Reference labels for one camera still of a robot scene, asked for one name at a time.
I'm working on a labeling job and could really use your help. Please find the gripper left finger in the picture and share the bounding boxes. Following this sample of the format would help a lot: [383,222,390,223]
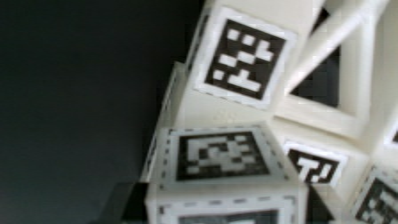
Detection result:
[91,182,148,224]

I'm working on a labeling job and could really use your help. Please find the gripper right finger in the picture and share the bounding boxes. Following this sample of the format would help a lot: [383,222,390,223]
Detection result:
[306,187,335,224]

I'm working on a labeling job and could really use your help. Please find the white tagged cube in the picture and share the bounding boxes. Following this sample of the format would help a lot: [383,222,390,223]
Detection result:
[353,164,398,224]
[145,125,312,224]

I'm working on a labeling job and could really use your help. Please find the white chair seat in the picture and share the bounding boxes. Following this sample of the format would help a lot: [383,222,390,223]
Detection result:
[271,119,370,200]

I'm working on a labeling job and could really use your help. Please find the white chair back frame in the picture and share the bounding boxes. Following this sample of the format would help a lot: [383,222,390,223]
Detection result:
[171,0,398,145]

